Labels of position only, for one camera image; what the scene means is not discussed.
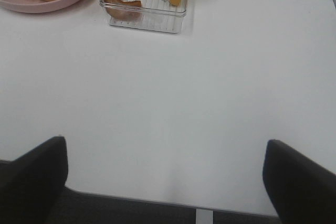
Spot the right clear plastic container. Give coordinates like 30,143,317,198
99,0,187,34

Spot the bacon strip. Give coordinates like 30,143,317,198
103,0,142,21

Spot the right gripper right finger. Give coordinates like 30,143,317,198
262,140,335,223

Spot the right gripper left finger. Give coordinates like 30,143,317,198
1,136,68,223

